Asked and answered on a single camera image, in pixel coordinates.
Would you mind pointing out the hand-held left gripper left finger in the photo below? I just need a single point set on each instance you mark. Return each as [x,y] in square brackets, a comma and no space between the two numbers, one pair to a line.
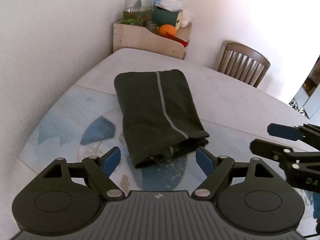
[112,158]

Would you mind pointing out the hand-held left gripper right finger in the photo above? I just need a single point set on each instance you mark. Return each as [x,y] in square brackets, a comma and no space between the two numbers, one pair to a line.
[203,161]

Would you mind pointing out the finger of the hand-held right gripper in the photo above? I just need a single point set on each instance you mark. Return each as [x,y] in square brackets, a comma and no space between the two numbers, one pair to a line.
[282,131]
[265,147]

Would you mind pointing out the dark grey long-sleeve top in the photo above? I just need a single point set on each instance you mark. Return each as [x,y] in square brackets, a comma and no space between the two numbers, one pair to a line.
[150,105]

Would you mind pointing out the row of shoes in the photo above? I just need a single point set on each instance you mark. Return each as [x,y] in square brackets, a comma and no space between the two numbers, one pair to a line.
[296,106]

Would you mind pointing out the wooden slat-back chair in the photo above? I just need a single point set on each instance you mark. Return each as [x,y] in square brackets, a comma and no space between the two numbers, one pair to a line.
[240,47]

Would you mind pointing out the wooden storage box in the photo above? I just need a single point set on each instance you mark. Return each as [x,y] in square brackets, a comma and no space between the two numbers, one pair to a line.
[140,40]

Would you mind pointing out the red packet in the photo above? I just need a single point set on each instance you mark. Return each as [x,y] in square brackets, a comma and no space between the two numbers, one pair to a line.
[181,41]

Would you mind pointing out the orange fruit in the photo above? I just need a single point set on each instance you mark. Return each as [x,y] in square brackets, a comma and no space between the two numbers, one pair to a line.
[167,30]

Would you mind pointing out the small glass cup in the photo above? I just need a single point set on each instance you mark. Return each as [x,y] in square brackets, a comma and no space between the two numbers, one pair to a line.
[152,26]

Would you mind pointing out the white crumpled bag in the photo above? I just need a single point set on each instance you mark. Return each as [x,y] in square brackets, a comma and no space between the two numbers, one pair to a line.
[187,18]

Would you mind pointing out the teal tissue box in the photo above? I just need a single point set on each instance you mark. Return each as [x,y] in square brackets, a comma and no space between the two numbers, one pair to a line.
[163,17]

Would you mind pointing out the glass fish bowl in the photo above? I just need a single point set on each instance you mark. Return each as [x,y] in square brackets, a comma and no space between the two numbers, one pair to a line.
[137,7]

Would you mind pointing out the clear plastic bag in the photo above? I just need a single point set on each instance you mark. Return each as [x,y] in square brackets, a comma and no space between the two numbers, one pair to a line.
[171,3]

